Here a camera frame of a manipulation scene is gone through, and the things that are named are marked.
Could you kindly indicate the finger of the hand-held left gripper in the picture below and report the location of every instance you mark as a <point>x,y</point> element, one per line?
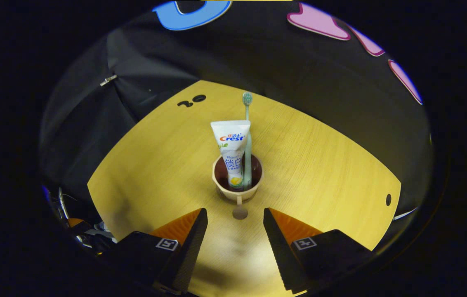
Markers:
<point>75,222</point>

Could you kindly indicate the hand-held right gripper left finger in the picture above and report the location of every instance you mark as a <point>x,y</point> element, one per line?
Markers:
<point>188,251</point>

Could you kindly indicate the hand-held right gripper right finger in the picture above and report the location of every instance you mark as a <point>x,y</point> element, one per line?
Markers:
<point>281,251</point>

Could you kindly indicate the beige cup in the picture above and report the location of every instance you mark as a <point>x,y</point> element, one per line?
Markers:
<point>237,194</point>

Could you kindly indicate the pale green toothbrush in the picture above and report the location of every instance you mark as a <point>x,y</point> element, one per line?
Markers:
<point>248,156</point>

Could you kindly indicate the white toothpaste tube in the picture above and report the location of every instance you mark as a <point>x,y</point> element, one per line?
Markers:
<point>231,148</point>

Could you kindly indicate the silver cloth clip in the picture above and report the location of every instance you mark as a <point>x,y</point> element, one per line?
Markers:
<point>108,79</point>

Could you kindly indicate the black backdrop cloth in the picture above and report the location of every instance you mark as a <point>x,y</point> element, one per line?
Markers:
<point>258,62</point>

